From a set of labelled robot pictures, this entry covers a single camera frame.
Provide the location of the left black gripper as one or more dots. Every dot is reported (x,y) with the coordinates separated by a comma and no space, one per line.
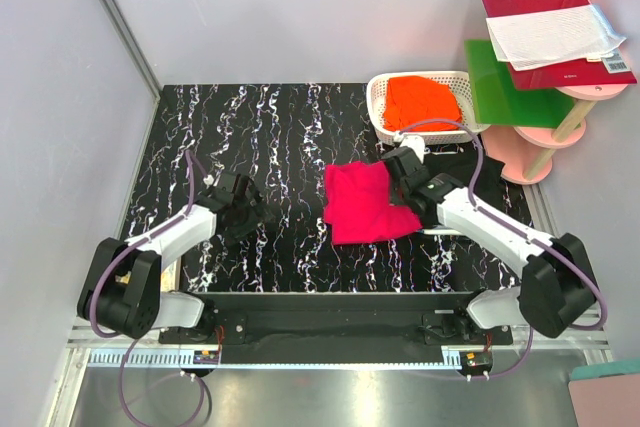
(258,215)

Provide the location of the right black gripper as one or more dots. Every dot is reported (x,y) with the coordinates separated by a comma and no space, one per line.
(394,198)

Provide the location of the magenta t shirt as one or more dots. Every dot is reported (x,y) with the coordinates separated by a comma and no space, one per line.
(359,209)

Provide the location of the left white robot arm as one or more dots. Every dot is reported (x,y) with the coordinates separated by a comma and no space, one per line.
(122,295)

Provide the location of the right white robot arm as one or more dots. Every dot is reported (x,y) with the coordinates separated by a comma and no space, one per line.
(556,283)

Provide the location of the folded black white t shirt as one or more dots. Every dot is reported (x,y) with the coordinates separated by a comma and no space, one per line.
(477,174)

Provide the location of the orange t shirt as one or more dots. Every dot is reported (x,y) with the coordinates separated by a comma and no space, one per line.
(412,99)

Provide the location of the illustrated book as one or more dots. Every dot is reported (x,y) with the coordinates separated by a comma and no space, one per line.
(170,277)

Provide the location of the pink wooden shelf stand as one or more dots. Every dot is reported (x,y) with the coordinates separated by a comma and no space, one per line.
(527,151)

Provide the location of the green plastic sheet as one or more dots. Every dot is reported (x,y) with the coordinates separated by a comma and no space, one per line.
(496,101)

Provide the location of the white mesh cloth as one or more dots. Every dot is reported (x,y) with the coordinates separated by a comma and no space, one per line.
(535,40)

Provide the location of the dark red folder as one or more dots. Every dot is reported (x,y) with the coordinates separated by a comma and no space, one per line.
(611,70)

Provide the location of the teal board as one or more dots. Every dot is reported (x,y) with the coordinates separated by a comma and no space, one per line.
(616,368)

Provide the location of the pink board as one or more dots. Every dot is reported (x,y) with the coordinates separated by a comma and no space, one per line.
(606,401)

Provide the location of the white slotted cable duct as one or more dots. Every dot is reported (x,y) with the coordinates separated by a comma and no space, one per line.
(425,358)

